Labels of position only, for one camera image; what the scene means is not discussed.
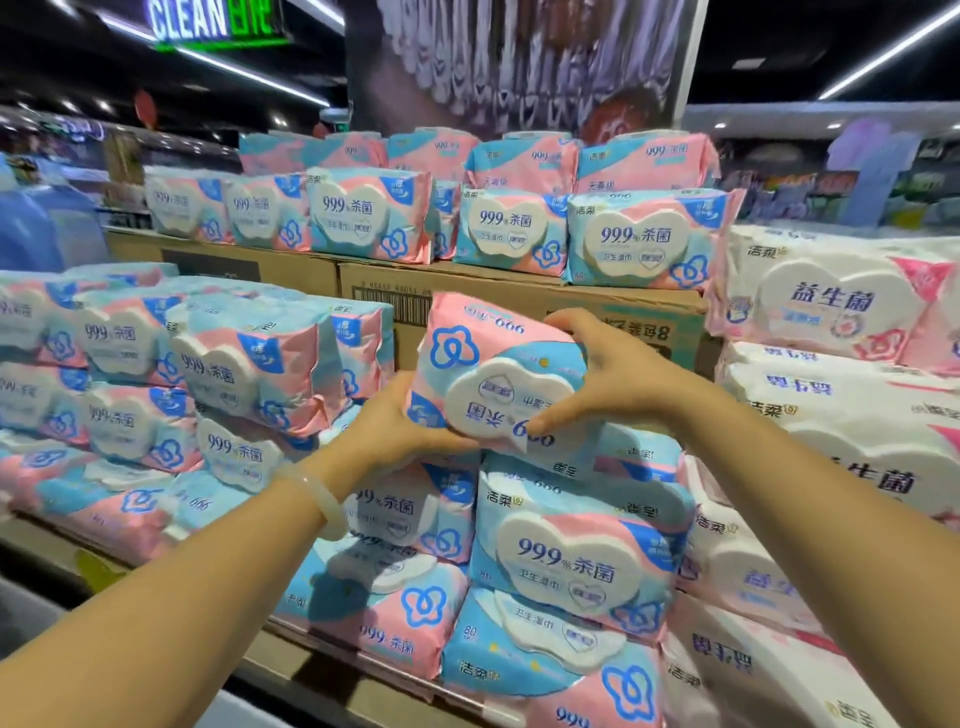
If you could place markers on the person's left hand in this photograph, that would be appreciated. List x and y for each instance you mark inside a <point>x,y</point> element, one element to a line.
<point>382,435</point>

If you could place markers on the person's right hand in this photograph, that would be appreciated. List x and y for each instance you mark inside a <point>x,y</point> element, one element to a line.
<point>630,382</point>

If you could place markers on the person's right thumb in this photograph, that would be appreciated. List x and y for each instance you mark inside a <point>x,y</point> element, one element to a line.
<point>562,417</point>

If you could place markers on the person's left thumb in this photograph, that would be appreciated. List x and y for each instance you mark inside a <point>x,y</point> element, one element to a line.
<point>446,445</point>

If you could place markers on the pink blue wipes packet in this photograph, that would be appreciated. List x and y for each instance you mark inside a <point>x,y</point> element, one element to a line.
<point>487,367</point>

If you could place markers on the person's right forearm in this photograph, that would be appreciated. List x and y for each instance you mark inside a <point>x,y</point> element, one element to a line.
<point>825,540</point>

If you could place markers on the person's left forearm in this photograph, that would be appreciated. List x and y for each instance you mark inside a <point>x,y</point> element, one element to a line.
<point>165,600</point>

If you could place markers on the brown cardboard box green print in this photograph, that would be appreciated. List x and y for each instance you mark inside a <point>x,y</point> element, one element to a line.
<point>540,296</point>

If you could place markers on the white jade bangle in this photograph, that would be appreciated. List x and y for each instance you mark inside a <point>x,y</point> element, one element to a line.
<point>324,501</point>

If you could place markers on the pile of pink blue packets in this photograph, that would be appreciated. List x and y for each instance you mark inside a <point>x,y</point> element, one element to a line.
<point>585,562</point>

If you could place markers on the row of pink blue packets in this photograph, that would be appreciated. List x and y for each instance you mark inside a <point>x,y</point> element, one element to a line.
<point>375,214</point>

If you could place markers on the plain brown cardboard box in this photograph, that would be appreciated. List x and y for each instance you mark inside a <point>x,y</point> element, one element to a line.
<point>247,262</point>

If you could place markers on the stack of white pink packets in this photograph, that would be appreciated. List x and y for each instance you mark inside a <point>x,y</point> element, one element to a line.
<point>840,300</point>

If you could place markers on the background store shelves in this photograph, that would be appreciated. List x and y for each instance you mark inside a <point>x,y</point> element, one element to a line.
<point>795,191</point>

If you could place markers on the large hanging poster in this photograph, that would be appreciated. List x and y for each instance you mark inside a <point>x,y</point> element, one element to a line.
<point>525,60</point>

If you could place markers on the yellow shelf tag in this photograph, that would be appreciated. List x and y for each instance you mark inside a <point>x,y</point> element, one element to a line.
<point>97,571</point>

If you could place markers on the purple display cutout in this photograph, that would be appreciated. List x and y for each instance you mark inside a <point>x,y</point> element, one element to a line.
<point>874,169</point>

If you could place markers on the long ceiling light strip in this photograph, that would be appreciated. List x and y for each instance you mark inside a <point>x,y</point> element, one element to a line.
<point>885,54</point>
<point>240,71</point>

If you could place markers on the red hanging decoration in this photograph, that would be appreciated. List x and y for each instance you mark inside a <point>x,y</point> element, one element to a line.
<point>145,109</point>

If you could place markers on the illuminated store sign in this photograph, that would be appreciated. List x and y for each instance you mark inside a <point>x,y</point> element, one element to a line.
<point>210,19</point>

